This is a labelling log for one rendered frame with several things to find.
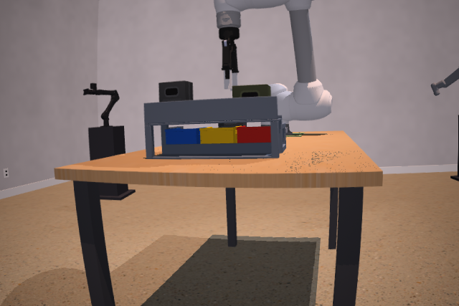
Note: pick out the blue bin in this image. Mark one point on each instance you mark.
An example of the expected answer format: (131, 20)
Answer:
(183, 136)

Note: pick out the red open bin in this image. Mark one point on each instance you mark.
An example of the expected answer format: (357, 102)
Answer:
(253, 134)

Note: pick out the yellow open bin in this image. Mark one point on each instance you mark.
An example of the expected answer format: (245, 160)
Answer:
(218, 135)

